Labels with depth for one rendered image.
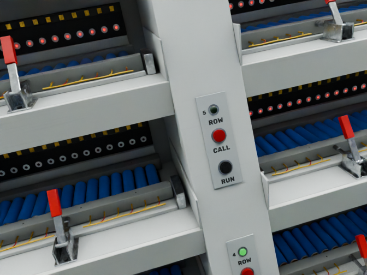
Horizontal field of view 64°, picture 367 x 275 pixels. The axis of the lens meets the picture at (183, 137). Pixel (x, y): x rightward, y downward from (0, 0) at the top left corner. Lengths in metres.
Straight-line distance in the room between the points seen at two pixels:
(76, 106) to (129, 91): 0.07
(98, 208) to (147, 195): 0.07
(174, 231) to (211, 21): 0.28
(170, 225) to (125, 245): 0.06
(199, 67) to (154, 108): 0.08
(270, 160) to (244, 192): 0.10
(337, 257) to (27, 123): 0.53
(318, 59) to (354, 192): 0.20
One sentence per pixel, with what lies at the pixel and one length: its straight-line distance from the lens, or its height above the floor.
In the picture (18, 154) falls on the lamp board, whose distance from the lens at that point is 0.56.
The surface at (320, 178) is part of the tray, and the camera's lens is 0.50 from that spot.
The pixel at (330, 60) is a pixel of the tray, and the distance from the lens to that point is 0.46.
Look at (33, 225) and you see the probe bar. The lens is 0.48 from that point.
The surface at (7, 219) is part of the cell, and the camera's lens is 0.53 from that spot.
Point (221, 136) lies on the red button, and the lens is 0.38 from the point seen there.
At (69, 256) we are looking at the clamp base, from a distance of 0.44.
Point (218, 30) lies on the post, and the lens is 0.39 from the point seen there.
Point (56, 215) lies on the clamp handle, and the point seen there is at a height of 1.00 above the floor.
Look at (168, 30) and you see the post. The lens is 0.38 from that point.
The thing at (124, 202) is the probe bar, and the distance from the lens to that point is 0.46.
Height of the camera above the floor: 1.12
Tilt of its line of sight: 8 degrees down
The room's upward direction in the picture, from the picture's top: 13 degrees counter-clockwise
